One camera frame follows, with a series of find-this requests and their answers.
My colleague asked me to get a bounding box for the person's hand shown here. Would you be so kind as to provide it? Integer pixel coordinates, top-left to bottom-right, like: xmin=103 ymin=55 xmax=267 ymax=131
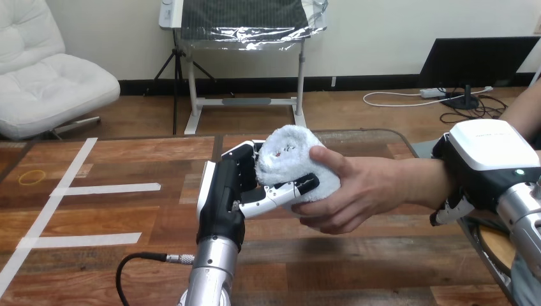
xmin=291 ymin=145 xmax=409 ymax=236

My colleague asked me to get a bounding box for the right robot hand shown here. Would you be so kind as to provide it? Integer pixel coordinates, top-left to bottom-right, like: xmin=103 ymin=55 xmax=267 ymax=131
xmin=429 ymin=119 xmax=541 ymax=227

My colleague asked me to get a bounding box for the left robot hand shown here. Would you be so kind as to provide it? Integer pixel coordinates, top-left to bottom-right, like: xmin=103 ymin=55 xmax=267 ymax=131
xmin=196 ymin=140 xmax=321 ymax=254

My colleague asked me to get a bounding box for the white towel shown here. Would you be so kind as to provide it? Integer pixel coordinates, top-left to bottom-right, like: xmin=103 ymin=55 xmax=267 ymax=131
xmin=255 ymin=124 xmax=341 ymax=213

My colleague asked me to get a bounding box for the person's forearm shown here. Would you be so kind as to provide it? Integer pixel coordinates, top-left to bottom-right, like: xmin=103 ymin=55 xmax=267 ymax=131
xmin=403 ymin=157 xmax=456 ymax=211

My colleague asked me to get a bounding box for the round wooden stool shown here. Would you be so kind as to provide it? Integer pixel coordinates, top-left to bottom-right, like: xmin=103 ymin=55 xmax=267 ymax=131
xmin=459 ymin=217 xmax=518 ymax=296

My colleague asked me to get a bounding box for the dark screen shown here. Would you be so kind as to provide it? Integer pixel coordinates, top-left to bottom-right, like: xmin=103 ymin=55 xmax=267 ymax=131
xmin=418 ymin=36 xmax=541 ymax=111

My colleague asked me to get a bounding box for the white desk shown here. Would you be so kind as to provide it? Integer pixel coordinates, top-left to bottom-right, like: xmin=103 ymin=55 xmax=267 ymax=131
xmin=158 ymin=0 xmax=330 ymax=136

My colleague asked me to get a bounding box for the black tripod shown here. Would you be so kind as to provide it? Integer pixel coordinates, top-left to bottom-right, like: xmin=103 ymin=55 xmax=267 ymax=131
xmin=152 ymin=29 xmax=217 ymax=136

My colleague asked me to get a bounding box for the foil sheet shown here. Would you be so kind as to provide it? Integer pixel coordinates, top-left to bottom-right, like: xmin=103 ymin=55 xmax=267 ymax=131
xmin=179 ymin=0 xmax=330 ymax=52

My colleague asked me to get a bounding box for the white cushioned chair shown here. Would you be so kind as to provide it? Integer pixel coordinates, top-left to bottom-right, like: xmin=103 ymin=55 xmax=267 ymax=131
xmin=0 ymin=0 xmax=122 ymax=142

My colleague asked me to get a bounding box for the tangle of cables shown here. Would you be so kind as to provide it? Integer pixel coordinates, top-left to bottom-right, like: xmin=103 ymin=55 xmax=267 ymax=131
xmin=362 ymin=85 xmax=509 ymax=126

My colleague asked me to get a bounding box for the black cable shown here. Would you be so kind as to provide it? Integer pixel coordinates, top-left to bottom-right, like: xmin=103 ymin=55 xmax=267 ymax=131
xmin=115 ymin=252 xmax=196 ymax=306

